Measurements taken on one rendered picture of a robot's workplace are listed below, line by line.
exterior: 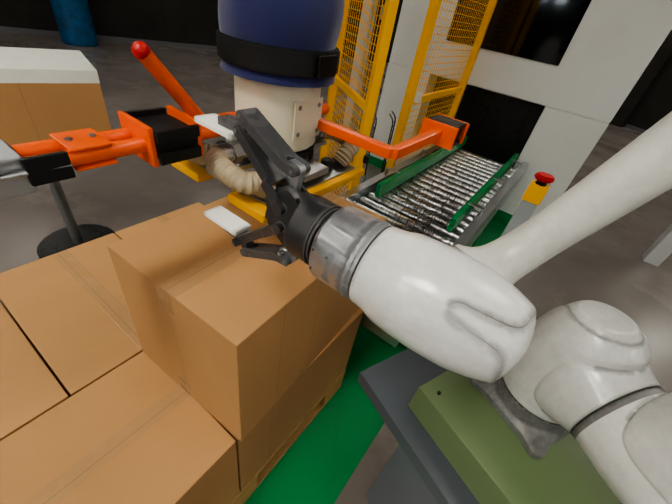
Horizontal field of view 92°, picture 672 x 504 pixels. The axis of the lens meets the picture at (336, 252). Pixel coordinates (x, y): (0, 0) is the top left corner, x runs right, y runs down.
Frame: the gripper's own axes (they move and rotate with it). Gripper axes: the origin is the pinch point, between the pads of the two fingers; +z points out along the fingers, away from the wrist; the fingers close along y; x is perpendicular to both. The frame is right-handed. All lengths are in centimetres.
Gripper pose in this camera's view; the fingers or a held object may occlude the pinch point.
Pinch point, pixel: (213, 171)
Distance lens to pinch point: 48.7
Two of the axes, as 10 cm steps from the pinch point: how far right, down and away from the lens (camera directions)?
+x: 5.9, -4.2, 6.9
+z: -7.9, -4.7, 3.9
